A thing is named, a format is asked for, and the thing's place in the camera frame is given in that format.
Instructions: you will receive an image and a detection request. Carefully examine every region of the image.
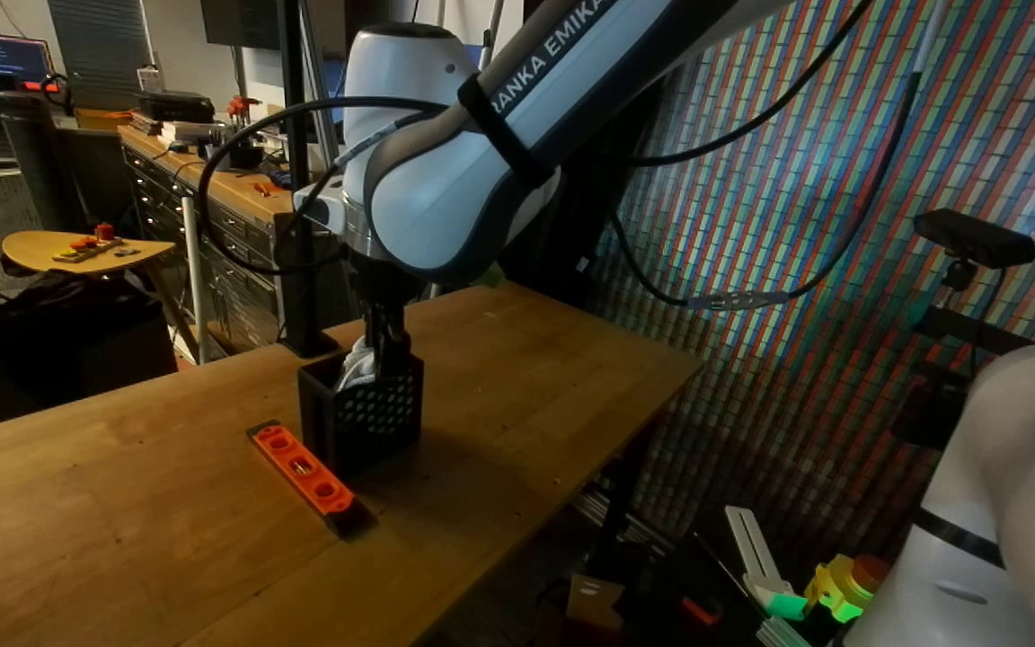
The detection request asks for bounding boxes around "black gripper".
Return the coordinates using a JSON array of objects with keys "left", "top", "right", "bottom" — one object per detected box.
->
[{"left": 343, "top": 255, "right": 415, "bottom": 366}]

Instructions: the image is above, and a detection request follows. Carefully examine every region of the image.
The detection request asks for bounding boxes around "black perforated box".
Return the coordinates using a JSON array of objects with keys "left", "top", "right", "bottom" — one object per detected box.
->
[{"left": 296, "top": 346, "right": 427, "bottom": 475}]

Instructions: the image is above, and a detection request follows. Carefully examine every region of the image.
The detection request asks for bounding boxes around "orange spirit level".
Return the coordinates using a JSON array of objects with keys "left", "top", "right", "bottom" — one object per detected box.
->
[{"left": 245, "top": 418, "right": 378, "bottom": 543}]

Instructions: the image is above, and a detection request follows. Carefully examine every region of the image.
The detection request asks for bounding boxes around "black vertical stand pole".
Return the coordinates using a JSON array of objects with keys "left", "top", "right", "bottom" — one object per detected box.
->
[{"left": 274, "top": 0, "right": 349, "bottom": 361}]

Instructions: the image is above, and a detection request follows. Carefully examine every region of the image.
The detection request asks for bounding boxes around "wooden top workbench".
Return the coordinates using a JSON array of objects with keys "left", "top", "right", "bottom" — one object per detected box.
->
[{"left": 116, "top": 118, "right": 349, "bottom": 364}]

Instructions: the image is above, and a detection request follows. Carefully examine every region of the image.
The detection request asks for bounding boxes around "red tool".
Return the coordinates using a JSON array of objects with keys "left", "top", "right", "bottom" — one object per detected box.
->
[{"left": 54, "top": 223, "right": 131, "bottom": 265}]

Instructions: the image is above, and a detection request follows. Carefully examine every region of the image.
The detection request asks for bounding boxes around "black bag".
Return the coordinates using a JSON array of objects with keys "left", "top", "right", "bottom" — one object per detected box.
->
[{"left": 0, "top": 273, "right": 179, "bottom": 426}]

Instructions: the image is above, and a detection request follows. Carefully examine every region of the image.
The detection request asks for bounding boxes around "round wooden stool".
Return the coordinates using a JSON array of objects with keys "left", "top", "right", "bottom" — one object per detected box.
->
[{"left": 0, "top": 227, "right": 179, "bottom": 281}]

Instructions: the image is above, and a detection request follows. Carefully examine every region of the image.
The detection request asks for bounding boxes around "green plastic block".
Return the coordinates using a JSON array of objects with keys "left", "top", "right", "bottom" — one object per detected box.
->
[{"left": 765, "top": 588, "right": 812, "bottom": 626}]

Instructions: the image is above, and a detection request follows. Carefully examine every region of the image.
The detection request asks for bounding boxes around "yellow plastic block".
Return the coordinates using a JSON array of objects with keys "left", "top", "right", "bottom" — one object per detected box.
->
[{"left": 805, "top": 555, "right": 875, "bottom": 614}]

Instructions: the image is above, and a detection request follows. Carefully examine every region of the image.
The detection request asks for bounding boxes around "white curved robot housing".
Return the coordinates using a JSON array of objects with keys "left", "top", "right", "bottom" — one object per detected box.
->
[{"left": 838, "top": 340, "right": 1035, "bottom": 647}]

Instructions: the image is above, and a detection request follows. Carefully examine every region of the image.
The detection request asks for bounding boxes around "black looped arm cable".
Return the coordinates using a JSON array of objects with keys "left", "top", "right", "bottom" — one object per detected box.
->
[{"left": 189, "top": 94, "right": 449, "bottom": 281}]

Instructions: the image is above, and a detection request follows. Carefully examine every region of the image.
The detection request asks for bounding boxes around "long hanging black cable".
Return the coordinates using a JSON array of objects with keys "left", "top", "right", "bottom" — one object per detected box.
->
[{"left": 611, "top": 0, "right": 927, "bottom": 313}]

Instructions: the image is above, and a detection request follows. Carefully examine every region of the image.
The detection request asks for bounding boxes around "black camera on stand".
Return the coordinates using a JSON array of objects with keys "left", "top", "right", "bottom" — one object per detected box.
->
[{"left": 910, "top": 205, "right": 1035, "bottom": 273}]

